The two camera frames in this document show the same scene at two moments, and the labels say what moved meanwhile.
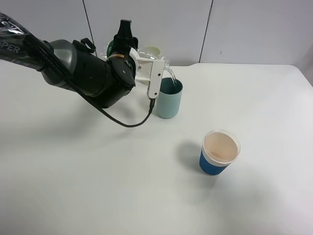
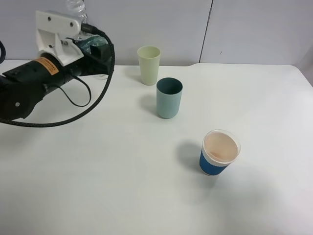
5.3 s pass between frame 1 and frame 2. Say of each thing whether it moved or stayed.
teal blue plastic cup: stayed
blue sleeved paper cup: stayed
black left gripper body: moved
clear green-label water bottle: moved
